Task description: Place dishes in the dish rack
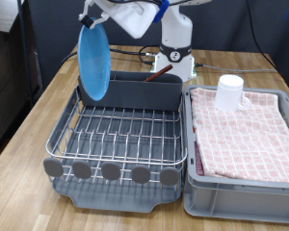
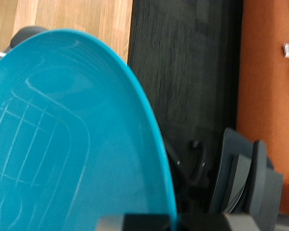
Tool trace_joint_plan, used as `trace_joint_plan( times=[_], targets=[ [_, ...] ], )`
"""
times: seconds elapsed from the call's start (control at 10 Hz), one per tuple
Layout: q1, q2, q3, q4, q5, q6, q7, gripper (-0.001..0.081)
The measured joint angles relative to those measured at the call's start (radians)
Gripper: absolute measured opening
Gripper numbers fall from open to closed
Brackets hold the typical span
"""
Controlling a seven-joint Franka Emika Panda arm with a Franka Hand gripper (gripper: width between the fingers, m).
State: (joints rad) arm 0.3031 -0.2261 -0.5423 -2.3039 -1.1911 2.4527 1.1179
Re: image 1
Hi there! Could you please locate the thin grey cable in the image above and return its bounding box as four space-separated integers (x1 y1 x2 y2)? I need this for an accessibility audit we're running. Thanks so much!
194 63 278 73

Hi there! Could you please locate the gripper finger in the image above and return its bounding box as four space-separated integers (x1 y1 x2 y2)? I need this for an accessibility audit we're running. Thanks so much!
90 13 108 31
78 3 96 29

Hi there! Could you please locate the black cable on table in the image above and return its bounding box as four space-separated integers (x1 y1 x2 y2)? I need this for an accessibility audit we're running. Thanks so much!
60 44 162 66

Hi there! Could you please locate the red-brown wooden spoon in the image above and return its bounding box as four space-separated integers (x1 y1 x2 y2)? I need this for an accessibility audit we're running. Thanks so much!
144 64 173 83

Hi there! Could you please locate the grey plastic crate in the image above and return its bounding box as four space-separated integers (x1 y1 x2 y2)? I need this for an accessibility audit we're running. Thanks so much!
182 85 289 224

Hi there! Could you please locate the white mug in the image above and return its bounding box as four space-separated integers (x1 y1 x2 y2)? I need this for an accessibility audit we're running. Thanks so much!
214 74 250 113

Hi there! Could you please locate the dark side cabinet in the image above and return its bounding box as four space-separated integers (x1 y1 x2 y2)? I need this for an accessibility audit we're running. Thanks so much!
0 0 41 162

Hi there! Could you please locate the grey drain tray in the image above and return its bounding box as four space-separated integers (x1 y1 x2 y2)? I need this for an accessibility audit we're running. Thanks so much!
51 86 184 214

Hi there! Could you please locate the blue plate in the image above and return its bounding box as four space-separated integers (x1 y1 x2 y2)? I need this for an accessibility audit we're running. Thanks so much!
76 21 112 102

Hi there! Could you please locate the black metal pole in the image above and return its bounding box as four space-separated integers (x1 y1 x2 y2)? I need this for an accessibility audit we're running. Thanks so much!
16 0 35 109

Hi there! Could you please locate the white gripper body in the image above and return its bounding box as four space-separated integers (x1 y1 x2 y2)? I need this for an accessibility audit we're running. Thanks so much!
92 0 161 40

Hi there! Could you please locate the metal wire dish rack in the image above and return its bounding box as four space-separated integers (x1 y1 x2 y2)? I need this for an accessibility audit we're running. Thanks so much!
45 86 189 187

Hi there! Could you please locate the blue cable clip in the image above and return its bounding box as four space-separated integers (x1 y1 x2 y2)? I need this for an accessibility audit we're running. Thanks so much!
152 0 171 24

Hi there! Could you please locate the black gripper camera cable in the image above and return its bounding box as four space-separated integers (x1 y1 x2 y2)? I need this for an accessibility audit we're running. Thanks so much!
107 0 162 6

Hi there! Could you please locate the pink checked cloth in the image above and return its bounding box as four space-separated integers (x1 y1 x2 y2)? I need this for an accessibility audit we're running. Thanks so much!
190 87 289 184

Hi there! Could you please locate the dark grey cutlery holder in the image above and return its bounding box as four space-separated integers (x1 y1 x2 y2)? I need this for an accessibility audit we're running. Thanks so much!
77 69 183 112

